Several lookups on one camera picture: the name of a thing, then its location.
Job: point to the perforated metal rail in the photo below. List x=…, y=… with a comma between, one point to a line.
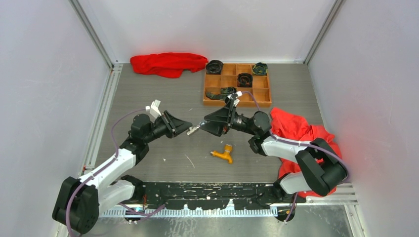
x=188, y=213

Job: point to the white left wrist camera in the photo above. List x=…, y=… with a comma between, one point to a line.
x=153, y=109

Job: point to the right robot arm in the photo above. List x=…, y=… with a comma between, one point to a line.
x=321, y=170

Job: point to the dark belt lying flat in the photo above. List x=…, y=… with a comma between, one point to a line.
x=224, y=92

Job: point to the wooden compartment tray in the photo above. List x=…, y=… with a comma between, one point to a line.
x=225, y=78

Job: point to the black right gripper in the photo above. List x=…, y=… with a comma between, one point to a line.
x=221, y=121

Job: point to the chrome metal faucet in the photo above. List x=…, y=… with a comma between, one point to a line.
x=194, y=129

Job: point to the rolled dark belt top-left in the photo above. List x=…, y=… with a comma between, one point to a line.
x=214, y=67

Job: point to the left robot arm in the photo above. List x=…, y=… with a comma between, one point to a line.
x=81, y=200

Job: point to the red cloth at right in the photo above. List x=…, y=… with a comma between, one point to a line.
x=295, y=127

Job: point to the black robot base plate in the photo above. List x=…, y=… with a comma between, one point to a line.
x=210, y=196

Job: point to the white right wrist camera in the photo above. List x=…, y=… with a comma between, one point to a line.
x=233, y=99

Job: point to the orange plastic faucet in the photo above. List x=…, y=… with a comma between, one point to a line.
x=226, y=155

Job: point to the red cloth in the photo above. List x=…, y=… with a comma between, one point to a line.
x=295, y=127
x=169, y=65

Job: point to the red cloth at back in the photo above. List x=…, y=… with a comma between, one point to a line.
x=169, y=65

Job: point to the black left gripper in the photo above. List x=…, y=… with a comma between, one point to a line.
x=173, y=125

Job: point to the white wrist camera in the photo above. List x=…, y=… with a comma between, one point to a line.
x=233, y=99
x=153, y=109

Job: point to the rolled dark belt top-right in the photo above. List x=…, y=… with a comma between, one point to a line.
x=259, y=69

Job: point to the rolled dark belt centre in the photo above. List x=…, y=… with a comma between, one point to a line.
x=244, y=80

